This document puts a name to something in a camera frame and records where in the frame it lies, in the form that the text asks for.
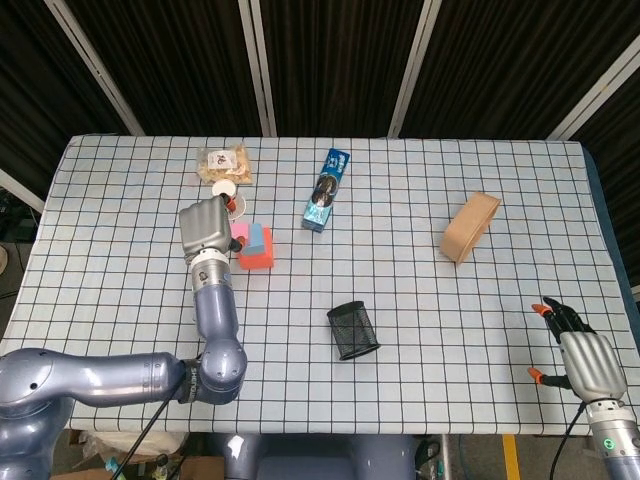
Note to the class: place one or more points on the tan oval container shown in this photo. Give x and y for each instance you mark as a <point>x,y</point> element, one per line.
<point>465,232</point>

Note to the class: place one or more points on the small pink foam cube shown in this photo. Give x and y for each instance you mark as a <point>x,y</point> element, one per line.
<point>239,230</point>

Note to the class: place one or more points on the white plastic bag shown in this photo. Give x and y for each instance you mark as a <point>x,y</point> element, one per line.
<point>120,442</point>

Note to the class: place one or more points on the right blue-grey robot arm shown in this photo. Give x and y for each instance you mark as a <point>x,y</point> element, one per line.
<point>612,450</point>

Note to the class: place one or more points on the white paper cup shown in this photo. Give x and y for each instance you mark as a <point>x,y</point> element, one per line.
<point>222,189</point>

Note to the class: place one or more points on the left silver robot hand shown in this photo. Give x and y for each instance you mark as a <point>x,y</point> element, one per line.
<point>205,227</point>

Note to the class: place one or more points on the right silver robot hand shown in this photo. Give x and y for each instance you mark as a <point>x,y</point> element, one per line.
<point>592,365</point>

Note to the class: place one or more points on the clear snack bag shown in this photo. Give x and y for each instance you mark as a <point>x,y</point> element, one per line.
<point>222,162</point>

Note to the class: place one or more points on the white checkered tablecloth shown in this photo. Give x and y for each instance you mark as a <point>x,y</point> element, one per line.
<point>400,300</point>

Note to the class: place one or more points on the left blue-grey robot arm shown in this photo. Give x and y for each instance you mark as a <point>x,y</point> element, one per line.
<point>115,377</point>

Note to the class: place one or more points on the blue cookie box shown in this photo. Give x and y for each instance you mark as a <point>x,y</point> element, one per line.
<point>325,192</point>

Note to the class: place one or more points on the black mesh pen holder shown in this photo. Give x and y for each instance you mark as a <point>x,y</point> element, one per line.
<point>355,332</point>

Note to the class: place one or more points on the large orange foam cube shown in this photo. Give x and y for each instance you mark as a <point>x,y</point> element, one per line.
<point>260,261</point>

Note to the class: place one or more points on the blue-grey robot torso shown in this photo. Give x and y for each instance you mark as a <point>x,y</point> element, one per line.
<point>320,457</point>

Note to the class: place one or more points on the medium blue foam cube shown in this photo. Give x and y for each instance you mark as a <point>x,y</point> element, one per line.
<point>256,239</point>

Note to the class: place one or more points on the metal table leg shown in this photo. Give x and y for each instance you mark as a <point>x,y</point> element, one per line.
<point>446,457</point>

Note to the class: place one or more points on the white partition frame post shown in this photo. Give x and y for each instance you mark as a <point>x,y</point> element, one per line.
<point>595,92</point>
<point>260,75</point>
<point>20,187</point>
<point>95,67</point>
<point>412,75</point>

